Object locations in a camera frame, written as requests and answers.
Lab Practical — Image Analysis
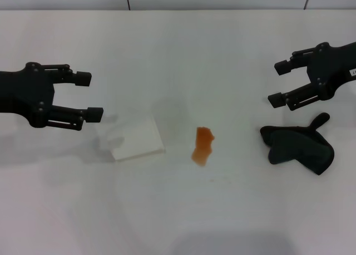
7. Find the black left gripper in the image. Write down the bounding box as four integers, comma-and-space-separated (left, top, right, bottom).
0, 62, 105, 132

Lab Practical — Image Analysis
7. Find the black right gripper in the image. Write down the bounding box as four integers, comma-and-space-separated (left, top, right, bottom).
268, 42, 356, 112

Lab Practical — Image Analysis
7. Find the dark blue rag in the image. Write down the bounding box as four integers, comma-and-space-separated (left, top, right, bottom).
260, 112, 335, 176

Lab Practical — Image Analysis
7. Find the white paper cup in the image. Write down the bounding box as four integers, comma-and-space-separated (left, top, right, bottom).
110, 112, 167, 163

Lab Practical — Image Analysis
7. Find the brown water stain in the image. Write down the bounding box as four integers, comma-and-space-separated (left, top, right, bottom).
191, 126, 216, 167

